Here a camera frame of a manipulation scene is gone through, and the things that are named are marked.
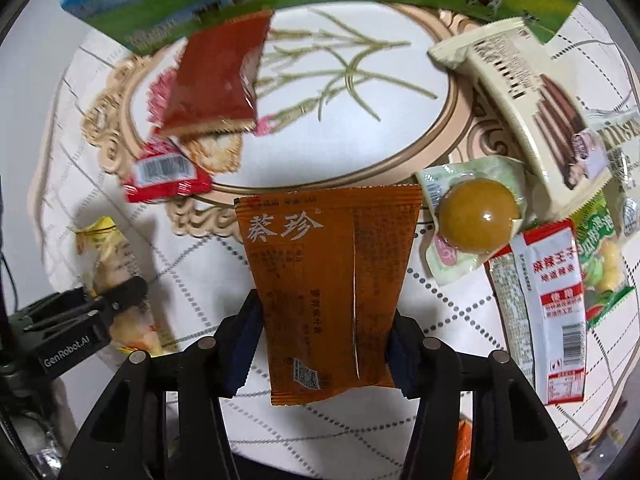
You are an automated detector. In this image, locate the cream chocolate stick box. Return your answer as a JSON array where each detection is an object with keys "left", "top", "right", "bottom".
[{"left": 428, "top": 18, "right": 611, "bottom": 220}]

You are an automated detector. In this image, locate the dark red biscuit packet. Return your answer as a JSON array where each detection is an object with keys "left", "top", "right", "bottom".
[{"left": 160, "top": 11, "right": 272, "bottom": 138}]

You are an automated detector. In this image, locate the egg yolk snack packet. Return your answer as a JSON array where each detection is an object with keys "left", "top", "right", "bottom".
[{"left": 416, "top": 155, "right": 530, "bottom": 286}]

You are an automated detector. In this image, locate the white green wrapper packet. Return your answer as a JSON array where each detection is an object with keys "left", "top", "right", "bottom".
[{"left": 588, "top": 106, "right": 640, "bottom": 242}]

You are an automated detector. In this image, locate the red white spicy strip packet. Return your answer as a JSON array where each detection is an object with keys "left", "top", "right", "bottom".
[{"left": 485, "top": 219, "right": 587, "bottom": 405}]

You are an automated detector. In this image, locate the green salad snack packet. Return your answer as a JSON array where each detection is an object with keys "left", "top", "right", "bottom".
[{"left": 570, "top": 192, "right": 632, "bottom": 328}]

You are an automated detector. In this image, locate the yellow snack packet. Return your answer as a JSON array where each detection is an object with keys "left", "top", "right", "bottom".
[{"left": 75, "top": 216, "right": 165, "bottom": 356}]

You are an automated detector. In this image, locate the orange-brown snack packet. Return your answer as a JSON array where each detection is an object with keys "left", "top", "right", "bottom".
[{"left": 235, "top": 184, "right": 423, "bottom": 406}]

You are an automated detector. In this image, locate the small red barcode packet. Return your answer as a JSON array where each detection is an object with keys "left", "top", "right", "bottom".
[{"left": 122, "top": 131, "right": 212, "bottom": 203}]

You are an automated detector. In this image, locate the round cracker packet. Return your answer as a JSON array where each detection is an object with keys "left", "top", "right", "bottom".
[{"left": 179, "top": 133, "right": 243, "bottom": 174}]

